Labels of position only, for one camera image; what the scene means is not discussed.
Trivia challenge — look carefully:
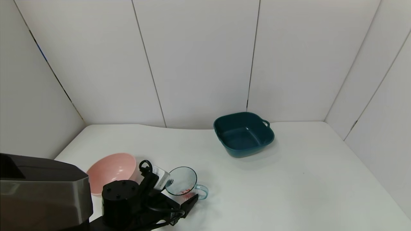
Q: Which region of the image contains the pink bowl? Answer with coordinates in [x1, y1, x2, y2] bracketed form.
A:
[86, 153, 138, 195]

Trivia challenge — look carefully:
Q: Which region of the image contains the clear blue ribbed cup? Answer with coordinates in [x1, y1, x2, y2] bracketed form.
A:
[165, 166, 209, 200]

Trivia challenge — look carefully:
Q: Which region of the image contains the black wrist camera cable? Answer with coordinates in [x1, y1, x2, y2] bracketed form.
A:
[139, 160, 153, 176]

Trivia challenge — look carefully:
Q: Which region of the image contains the teal square plastic basin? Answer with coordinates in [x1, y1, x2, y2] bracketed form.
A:
[214, 112, 275, 158]

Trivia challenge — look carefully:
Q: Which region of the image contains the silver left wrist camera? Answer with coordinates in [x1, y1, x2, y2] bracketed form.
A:
[153, 165, 170, 190]

